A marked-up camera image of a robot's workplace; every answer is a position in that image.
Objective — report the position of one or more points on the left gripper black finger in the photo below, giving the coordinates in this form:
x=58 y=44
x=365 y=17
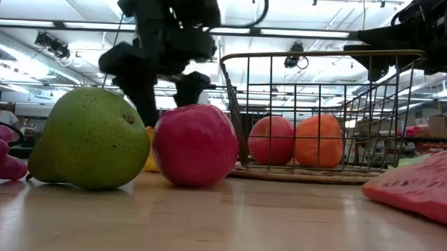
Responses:
x=139 y=78
x=191 y=89

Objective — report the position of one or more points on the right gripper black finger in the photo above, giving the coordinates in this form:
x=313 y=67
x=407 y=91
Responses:
x=394 y=41
x=374 y=65

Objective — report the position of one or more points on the red apple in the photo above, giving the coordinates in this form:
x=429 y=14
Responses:
x=194 y=147

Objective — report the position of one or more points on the yellow bell pepper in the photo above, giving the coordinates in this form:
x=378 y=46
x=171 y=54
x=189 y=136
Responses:
x=151 y=153

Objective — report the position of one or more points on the green pear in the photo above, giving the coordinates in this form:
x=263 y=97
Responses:
x=92 y=139

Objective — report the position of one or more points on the orange fruit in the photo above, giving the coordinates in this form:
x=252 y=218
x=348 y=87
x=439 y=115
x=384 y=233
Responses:
x=318 y=141

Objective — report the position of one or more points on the peach apple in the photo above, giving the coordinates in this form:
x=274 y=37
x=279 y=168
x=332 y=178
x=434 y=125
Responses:
x=270 y=142

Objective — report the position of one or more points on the black overhead rig beam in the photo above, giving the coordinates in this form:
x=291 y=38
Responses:
x=305 y=33

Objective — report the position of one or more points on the cardboard boxes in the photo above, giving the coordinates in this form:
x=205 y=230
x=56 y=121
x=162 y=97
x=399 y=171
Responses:
x=445 y=126

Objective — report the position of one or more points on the black ceiling fixture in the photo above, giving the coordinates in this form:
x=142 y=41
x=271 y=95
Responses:
x=53 y=47

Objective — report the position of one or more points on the shelf with red bins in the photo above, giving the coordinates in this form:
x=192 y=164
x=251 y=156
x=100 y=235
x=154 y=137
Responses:
x=437 y=148

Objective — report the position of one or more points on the watermelon slice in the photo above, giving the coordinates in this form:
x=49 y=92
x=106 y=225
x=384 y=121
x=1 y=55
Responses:
x=422 y=188

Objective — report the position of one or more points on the round woven placemat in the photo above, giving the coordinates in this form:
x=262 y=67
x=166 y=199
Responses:
x=300 y=176

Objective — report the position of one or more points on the person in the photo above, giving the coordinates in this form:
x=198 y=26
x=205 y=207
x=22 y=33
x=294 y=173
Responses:
x=5 y=117

